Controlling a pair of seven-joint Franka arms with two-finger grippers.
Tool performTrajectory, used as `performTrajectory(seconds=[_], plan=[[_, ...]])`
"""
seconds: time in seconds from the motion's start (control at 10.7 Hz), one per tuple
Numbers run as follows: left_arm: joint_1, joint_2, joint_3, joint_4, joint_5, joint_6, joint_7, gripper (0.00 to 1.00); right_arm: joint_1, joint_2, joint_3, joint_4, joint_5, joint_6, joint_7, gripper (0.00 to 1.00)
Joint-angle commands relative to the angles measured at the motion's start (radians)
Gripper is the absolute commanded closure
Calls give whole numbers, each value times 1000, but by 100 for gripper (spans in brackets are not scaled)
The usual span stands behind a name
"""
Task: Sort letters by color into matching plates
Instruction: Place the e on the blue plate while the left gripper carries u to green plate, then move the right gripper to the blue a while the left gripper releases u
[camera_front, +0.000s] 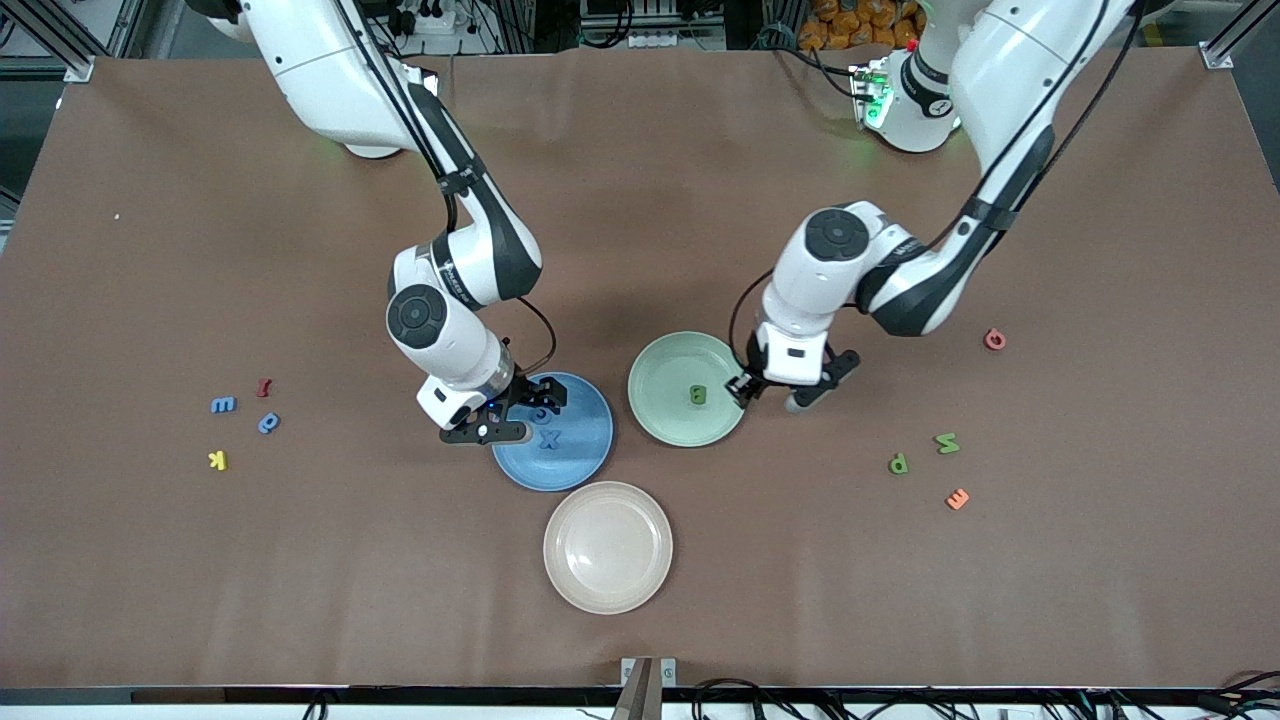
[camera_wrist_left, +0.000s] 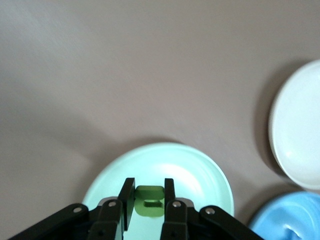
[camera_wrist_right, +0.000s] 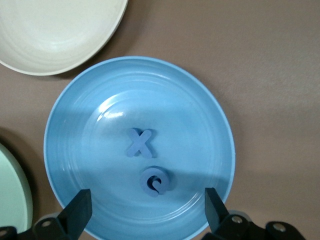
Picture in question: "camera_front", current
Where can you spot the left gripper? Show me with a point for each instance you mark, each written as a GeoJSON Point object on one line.
{"type": "Point", "coordinates": [747, 385]}

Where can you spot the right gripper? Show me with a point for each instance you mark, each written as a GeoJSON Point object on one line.
{"type": "Point", "coordinates": [527, 391]}

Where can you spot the blue foam letter X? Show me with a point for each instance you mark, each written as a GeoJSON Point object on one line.
{"type": "Point", "coordinates": [548, 439]}

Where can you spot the green foam letter B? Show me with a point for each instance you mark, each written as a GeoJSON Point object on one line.
{"type": "Point", "coordinates": [697, 396]}

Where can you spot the green foam letter P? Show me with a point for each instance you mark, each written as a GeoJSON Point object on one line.
{"type": "Point", "coordinates": [893, 466]}

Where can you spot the green foam letter M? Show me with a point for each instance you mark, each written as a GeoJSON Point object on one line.
{"type": "Point", "coordinates": [947, 443]}

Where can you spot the blue foam letter Q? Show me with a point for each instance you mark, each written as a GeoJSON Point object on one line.
{"type": "Point", "coordinates": [269, 429]}

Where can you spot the blue foam letter E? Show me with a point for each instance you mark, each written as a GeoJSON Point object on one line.
{"type": "Point", "coordinates": [222, 404]}

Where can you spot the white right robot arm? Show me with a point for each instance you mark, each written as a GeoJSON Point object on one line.
{"type": "Point", "coordinates": [320, 80]}

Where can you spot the blue plate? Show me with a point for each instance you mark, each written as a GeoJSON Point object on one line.
{"type": "Point", "coordinates": [580, 455]}

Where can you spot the green plate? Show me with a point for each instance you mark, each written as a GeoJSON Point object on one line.
{"type": "Point", "coordinates": [665, 380]}

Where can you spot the beige plate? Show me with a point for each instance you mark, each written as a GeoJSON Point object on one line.
{"type": "Point", "coordinates": [608, 547]}

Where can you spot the brown table cover sheet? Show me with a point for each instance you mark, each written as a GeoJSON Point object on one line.
{"type": "Point", "coordinates": [640, 200]}

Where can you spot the orange foam letter E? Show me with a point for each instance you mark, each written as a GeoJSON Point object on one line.
{"type": "Point", "coordinates": [958, 498]}

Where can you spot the pink foam letter G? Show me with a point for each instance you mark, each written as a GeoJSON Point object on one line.
{"type": "Point", "coordinates": [994, 347]}

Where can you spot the yellow foam letter K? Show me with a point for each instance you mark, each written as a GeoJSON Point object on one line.
{"type": "Point", "coordinates": [219, 460]}

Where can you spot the long white power strip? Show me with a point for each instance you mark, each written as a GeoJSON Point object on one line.
{"type": "Point", "coordinates": [670, 40]}

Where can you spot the orange snack bags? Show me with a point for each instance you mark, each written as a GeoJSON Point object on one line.
{"type": "Point", "coordinates": [850, 20]}

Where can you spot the white power strip with plugs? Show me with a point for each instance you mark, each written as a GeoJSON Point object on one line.
{"type": "Point", "coordinates": [435, 20]}

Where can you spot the metal table edge bracket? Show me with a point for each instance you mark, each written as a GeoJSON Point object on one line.
{"type": "Point", "coordinates": [640, 690]}

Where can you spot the black table edge rail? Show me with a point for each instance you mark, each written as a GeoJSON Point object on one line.
{"type": "Point", "coordinates": [400, 695]}

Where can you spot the aluminium frame post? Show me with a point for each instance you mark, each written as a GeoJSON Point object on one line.
{"type": "Point", "coordinates": [78, 68]}
{"type": "Point", "coordinates": [1216, 55]}

